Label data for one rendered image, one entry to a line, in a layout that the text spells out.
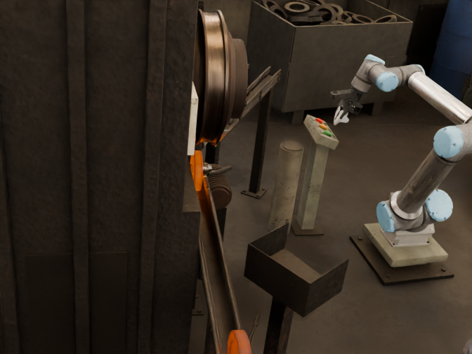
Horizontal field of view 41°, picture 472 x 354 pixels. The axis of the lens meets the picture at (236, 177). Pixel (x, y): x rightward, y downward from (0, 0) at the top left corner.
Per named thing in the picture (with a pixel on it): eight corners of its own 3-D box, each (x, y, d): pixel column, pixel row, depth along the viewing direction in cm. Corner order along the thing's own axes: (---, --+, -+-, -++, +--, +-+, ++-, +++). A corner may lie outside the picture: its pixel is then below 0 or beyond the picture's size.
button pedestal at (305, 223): (296, 238, 340) (315, 135, 310) (285, 213, 360) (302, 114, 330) (324, 237, 343) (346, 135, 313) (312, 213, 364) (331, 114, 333)
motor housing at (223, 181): (196, 284, 299) (204, 186, 273) (190, 255, 318) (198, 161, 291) (223, 282, 302) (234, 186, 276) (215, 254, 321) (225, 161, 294)
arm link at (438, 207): (440, 223, 313) (460, 217, 296) (409, 229, 308) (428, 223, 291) (431, 192, 315) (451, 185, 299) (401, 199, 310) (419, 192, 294)
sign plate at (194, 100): (187, 155, 185) (191, 97, 176) (178, 116, 207) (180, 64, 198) (194, 155, 185) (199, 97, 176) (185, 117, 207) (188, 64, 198)
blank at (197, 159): (194, 175, 232) (204, 175, 232) (192, 142, 240) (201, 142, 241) (190, 198, 244) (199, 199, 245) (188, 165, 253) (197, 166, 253)
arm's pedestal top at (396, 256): (414, 225, 349) (416, 219, 347) (446, 260, 322) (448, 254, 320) (362, 230, 339) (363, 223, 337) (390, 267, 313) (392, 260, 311)
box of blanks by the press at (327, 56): (279, 127, 460) (295, 22, 421) (231, 84, 523) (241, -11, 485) (392, 114, 503) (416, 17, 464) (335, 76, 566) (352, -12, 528)
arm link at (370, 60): (375, 58, 293) (364, 50, 300) (361, 82, 298) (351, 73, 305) (390, 64, 297) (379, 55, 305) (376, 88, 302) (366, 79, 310)
